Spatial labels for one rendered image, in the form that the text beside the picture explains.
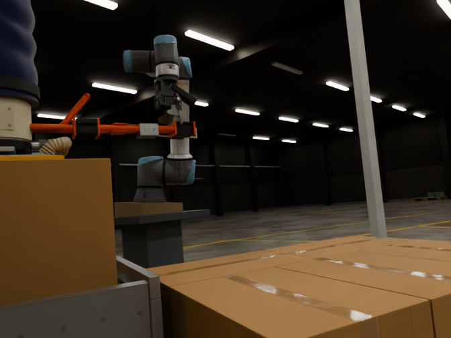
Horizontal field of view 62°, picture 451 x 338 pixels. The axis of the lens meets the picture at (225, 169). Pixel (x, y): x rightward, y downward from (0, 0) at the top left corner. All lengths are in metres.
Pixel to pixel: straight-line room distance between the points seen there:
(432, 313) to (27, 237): 1.00
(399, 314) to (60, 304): 0.76
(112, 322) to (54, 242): 0.27
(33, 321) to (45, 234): 0.24
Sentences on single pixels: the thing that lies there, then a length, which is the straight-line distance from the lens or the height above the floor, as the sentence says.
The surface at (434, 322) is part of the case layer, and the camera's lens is 0.99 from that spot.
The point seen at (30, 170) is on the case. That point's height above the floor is 0.92.
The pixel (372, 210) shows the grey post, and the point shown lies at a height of 0.55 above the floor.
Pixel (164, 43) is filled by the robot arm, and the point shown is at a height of 1.41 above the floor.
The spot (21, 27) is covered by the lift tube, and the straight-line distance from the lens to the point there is 1.41.
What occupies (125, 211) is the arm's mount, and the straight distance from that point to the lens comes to 2.25.
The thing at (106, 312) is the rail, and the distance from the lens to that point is 1.04.
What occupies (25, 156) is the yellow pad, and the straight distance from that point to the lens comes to 1.21.
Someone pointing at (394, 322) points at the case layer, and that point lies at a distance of 0.89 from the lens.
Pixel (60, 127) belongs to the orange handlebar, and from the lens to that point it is 1.35.
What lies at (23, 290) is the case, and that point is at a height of 0.60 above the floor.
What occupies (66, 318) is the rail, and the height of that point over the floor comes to 0.55.
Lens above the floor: 0.80
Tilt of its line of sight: 5 degrees up
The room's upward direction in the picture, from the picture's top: 5 degrees counter-clockwise
